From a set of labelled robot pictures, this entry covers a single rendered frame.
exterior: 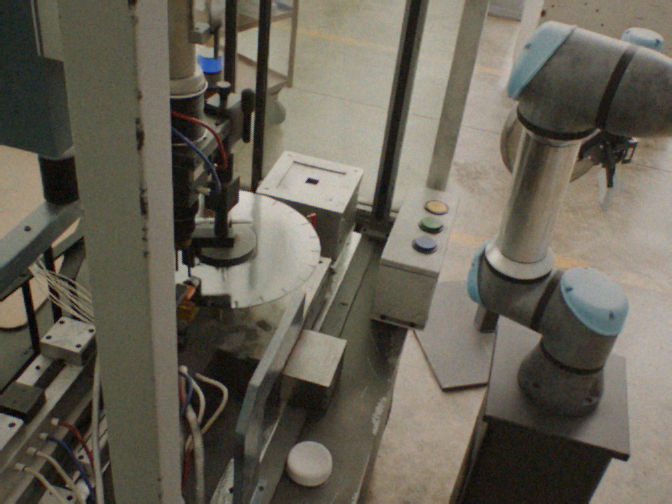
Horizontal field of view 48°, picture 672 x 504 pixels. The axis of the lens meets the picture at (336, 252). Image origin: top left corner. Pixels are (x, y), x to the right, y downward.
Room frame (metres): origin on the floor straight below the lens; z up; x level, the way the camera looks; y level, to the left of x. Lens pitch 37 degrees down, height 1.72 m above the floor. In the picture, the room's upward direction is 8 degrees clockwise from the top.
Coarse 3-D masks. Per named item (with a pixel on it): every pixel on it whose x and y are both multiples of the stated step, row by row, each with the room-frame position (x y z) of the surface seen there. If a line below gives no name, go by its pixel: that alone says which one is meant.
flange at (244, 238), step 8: (208, 224) 1.04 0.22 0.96; (232, 224) 1.05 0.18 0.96; (240, 224) 1.05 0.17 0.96; (240, 232) 1.03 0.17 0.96; (248, 232) 1.03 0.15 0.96; (240, 240) 1.00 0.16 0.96; (248, 240) 1.01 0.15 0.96; (208, 248) 0.97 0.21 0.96; (216, 248) 0.97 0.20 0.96; (224, 248) 0.98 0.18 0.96; (232, 248) 0.98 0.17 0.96; (240, 248) 0.98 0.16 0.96; (248, 248) 0.99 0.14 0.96; (208, 256) 0.95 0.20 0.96; (216, 256) 0.95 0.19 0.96; (224, 256) 0.96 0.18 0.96; (232, 256) 0.96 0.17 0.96; (240, 256) 0.96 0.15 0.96
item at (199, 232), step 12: (216, 216) 0.92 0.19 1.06; (228, 216) 0.93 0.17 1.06; (204, 228) 0.93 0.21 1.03; (216, 228) 0.92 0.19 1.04; (228, 228) 0.94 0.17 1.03; (192, 240) 0.91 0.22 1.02; (204, 240) 0.91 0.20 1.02; (216, 240) 0.91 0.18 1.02; (228, 240) 0.92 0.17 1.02; (192, 252) 0.90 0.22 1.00; (192, 264) 0.90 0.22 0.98
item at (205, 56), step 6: (204, 48) 1.31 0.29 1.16; (210, 48) 1.32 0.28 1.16; (198, 54) 1.28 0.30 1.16; (204, 54) 1.29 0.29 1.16; (210, 54) 1.29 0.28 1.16; (198, 60) 1.29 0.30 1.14; (204, 60) 1.28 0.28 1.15; (210, 60) 1.28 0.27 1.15; (216, 60) 1.28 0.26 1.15; (204, 66) 1.28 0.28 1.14; (210, 66) 1.28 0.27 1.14; (216, 66) 1.28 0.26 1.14; (210, 72) 1.27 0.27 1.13; (216, 72) 1.28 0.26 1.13
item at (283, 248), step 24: (240, 192) 1.17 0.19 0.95; (240, 216) 1.09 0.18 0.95; (264, 216) 1.10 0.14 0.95; (288, 216) 1.11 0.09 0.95; (264, 240) 1.03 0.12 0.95; (288, 240) 1.04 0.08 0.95; (312, 240) 1.05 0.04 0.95; (216, 264) 0.95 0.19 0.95; (240, 264) 0.95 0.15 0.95; (264, 264) 0.96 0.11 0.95; (288, 264) 0.97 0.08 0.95; (312, 264) 0.98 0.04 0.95; (216, 288) 0.89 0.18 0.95; (240, 288) 0.89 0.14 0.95; (264, 288) 0.90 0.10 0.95; (288, 288) 0.91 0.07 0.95
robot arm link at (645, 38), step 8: (624, 32) 1.41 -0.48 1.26; (632, 32) 1.40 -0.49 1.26; (640, 32) 1.41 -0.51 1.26; (648, 32) 1.41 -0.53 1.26; (624, 40) 1.40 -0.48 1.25; (632, 40) 1.38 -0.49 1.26; (640, 40) 1.37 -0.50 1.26; (648, 40) 1.37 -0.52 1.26; (656, 40) 1.38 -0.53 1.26; (648, 48) 1.37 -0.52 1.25; (656, 48) 1.37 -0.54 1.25
